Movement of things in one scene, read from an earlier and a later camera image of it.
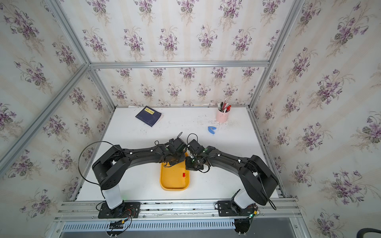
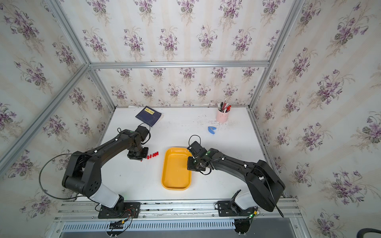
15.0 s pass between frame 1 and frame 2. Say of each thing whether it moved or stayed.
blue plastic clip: stayed
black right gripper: stayed
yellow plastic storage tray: stayed
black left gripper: moved
